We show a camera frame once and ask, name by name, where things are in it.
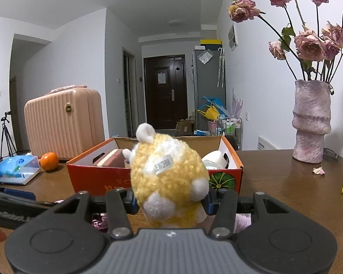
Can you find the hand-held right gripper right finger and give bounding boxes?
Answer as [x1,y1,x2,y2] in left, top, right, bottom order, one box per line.
[201,190,290,238]

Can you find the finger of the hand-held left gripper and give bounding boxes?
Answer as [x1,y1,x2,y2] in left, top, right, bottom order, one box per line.
[0,185,36,201]
[0,193,56,208]

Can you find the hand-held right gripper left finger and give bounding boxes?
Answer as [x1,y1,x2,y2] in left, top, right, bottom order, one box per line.
[54,188,139,239]

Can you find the yellow plush toy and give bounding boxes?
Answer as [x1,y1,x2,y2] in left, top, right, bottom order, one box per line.
[123,123,211,229]

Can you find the red cardboard box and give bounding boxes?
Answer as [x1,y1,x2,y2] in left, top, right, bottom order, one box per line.
[66,135,244,198]

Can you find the pink rectangular sponge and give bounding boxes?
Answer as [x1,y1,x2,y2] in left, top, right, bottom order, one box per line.
[93,148,126,169]

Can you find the white round sponge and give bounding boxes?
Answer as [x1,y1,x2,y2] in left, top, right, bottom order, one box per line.
[201,150,230,166]

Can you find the blue wet wipes pack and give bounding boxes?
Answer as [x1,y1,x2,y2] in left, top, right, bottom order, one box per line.
[0,153,41,186]

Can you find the mauve satin scrunchie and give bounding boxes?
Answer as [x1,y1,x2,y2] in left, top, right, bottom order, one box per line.
[91,213,111,230]

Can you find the lavender fluffy headband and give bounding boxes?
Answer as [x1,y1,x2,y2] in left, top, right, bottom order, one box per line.
[234,213,254,233]

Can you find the orange fruit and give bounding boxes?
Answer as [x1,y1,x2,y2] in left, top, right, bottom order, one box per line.
[40,152,59,172]

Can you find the pink ribbed suitcase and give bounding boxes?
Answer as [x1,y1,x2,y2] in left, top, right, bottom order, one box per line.
[24,85,105,161]

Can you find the metal trolley cart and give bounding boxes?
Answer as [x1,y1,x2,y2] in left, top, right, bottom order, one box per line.
[219,116,243,150]

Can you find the brown cardboard carton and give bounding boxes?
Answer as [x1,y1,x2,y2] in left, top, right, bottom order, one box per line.
[176,119,195,136]

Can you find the dark brown entrance door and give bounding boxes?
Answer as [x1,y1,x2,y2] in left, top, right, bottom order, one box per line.
[143,54,188,131]

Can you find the dark interior side door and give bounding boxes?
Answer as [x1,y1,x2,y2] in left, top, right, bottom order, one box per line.
[122,47,139,137]

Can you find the grey refrigerator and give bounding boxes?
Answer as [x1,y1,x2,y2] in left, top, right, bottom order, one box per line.
[192,47,226,132]

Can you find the black eyeglasses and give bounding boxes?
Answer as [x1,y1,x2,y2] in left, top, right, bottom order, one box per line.
[322,147,338,160]

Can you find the pink textured vase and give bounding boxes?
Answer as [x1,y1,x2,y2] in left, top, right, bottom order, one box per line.
[292,79,332,164]

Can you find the folded pale umbrella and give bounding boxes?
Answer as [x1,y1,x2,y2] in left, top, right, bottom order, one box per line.
[217,48,226,89]

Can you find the clear plastic sleeve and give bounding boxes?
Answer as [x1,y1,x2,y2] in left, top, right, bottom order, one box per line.
[198,51,214,64]

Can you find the yellow and black box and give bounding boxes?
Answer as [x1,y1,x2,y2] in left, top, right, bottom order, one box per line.
[200,39,223,49]

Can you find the bunch of dried pink roses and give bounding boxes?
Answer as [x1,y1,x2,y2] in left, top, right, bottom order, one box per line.
[228,0,343,82]

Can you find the black camera tripod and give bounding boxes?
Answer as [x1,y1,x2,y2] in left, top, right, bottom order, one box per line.
[0,111,18,161]

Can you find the white wall panel box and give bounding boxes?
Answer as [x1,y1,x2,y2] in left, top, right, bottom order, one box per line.
[228,24,238,52]

